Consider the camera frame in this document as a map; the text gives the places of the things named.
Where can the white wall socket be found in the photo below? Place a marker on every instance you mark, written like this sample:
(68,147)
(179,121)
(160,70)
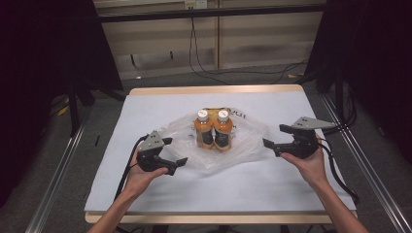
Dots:
(196,4)

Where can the black horizontal bar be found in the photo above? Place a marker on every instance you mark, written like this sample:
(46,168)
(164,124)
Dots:
(210,13)

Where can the orange drink bottle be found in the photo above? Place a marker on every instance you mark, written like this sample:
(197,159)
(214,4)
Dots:
(223,131)
(203,129)

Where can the aluminium rail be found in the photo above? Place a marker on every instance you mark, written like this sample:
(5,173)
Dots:
(372,174)
(53,184)

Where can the black metal stand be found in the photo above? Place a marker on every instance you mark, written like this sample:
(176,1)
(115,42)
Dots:
(338,93)
(74,110)

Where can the person's left hand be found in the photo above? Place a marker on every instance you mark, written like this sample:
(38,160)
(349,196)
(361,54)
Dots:
(142,178)

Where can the black curtain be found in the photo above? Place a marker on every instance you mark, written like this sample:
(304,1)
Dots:
(372,48)
(48,64)

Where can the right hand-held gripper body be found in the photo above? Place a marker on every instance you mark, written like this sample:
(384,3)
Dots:
(302,145)

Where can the person's right hand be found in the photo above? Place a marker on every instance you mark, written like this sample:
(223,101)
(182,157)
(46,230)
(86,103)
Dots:
(312,170)

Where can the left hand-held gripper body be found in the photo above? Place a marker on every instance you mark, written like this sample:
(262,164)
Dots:
(150,158)

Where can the clear plastic bag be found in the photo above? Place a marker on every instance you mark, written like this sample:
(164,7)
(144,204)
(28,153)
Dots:
(249,139)

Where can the white table mat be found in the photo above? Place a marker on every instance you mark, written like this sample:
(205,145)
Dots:
(226,187)

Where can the small black floor item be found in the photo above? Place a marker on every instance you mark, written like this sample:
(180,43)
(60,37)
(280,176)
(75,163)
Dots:
(97,140)

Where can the wooden table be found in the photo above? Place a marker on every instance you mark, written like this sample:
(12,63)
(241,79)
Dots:
(213,89)

